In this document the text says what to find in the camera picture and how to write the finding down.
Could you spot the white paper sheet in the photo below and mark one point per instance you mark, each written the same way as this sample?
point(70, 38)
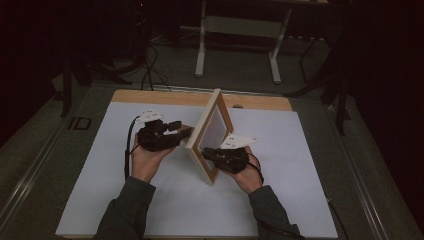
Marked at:
point(283, 186)

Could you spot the wooden picture frame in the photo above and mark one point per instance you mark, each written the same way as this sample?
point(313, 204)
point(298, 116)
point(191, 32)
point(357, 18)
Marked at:
point(203, 126)

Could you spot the metal floor rail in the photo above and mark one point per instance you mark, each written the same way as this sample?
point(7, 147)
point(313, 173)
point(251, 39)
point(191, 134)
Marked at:
point(361, 186)
point(26, 180)

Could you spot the person's right hand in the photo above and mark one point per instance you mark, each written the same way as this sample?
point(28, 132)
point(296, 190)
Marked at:
point(251, 178)

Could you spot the white metal desk frame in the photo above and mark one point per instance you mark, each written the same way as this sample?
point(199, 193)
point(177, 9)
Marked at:
point(240, 26)

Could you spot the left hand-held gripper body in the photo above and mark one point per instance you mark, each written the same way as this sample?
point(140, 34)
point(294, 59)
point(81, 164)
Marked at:
point(155, 138)

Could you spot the person's left hand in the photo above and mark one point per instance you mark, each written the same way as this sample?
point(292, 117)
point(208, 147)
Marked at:
point(146, 165)

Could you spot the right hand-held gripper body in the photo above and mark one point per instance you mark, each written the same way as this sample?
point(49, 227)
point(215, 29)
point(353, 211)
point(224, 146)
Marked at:
point(233, 160)

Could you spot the dark floor socket plate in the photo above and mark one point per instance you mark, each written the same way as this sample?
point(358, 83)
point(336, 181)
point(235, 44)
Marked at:
point(80, 123)

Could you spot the black metal stand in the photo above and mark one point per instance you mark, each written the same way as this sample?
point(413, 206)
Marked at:
point(68, 86)
point(340, 106)

